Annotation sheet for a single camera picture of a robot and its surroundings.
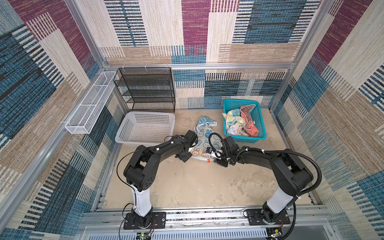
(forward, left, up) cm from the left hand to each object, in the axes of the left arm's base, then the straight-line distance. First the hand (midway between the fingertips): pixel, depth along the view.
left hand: (182, 152), depth 94 cm
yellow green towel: (+20, -34, +9) cm, 40 cm away
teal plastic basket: (+31, -54, +1) cm, 62 cm away
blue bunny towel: (+18, -13, +1) cm, 23 cm away
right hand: (-3, -23, -2) cm, 23 cm away
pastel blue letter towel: (+14, -33, +6) cm, 37 cm away
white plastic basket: (+21, +27, -1) cm, 34 cm away
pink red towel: (+14, -45, +5) cm, 47 cm away
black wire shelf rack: (+43, +25, +17) cm, 52 cm away
